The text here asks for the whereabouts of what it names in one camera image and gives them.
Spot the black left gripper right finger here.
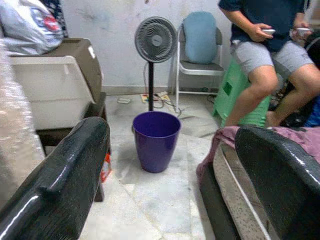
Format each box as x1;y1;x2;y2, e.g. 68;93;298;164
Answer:
234;125;320;240

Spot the white quilted mattress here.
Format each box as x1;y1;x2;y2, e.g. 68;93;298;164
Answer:
212;143;278;240

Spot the white folding chair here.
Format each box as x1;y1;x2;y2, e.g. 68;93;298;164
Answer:
172;23;226;113

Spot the green plastic stool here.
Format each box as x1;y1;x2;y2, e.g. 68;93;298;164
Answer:
212;58;272;128

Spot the brown storage box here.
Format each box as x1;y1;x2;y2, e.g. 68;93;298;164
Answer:
37;37;104;103

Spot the small red packet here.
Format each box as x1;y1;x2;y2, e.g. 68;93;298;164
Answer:
99;152;113;183

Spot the light blue cushion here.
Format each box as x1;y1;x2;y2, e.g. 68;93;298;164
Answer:
182;11;218;65

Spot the purple cartoon print blanket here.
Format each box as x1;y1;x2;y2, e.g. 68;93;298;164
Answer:
196;125;320;181

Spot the clear bubble wrap sheet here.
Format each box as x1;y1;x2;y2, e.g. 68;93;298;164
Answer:
0;27;46;208

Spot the grey standing fan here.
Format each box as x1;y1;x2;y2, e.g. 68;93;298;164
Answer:
134;16;179;112

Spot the purple plastic bin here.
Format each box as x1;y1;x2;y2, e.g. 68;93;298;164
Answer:
132;111;182;174

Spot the white drawer cabinet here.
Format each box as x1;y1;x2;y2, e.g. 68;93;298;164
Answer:
8;55;96;131

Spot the white printed plastic bag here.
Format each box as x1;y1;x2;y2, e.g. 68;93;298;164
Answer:
0;0;65;56

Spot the colourful power strip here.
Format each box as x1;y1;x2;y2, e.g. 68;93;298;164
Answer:
139;91;172;103

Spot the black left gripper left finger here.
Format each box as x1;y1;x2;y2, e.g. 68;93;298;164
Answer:
0;116;111;240

